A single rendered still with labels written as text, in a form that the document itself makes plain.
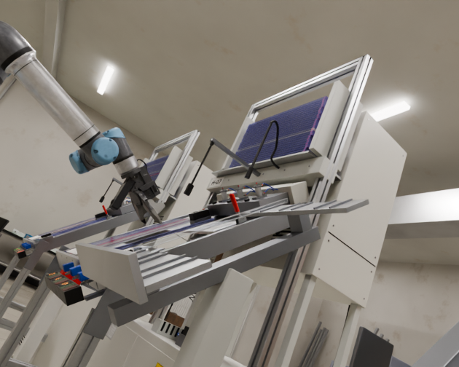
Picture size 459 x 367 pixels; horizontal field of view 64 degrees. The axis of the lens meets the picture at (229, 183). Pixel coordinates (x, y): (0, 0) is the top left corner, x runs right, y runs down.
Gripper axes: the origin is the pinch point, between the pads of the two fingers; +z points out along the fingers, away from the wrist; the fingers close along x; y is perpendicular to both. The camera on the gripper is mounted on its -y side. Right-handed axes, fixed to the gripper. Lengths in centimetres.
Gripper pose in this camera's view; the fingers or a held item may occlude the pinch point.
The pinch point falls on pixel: (151, 225)
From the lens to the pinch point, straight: 133.5
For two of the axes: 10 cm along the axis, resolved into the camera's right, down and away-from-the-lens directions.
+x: -5.5, 0.9, 8.3
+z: 4.2, 8.9, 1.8
